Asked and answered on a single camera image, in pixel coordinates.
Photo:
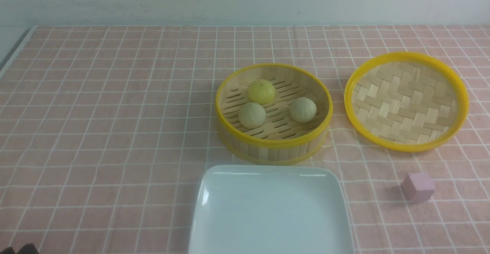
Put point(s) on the white square plate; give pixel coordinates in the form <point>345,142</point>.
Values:
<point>252,209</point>

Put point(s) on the dark object bottom left corner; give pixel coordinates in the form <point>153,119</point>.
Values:
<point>26,249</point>

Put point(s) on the yellow rimmed bamboo steamer lid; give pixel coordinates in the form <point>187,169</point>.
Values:
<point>406,101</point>

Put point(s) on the yellow rimmed bamboo steamer basket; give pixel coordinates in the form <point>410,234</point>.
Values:
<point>279,140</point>

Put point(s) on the yellow steamed bun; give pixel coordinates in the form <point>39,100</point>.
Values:
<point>261,91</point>

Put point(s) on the pink checkered tablecloth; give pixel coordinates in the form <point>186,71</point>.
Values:
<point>106,133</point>

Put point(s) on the pink cube block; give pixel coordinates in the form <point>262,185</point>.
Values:
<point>418,187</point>

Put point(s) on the pale steamed bun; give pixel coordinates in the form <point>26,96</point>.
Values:
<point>251,115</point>
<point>302,110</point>

